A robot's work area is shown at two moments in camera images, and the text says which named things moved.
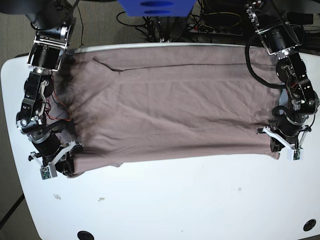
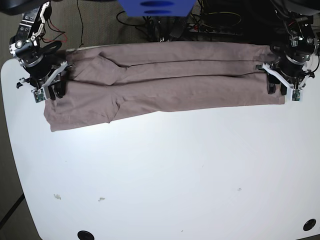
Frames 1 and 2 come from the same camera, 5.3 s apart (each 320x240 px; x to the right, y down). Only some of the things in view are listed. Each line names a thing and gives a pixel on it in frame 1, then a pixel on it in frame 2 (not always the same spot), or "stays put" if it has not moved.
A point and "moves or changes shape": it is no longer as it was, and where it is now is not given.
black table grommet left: [82, 235] stays put
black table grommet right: [309, 224] stays put
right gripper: [50, 149] to [46, 74]
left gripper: [290, 132] to [293, 74]
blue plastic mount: [157, 8] stays put
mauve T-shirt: [120, 102] moves or changes shape
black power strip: [231, 31] stays put
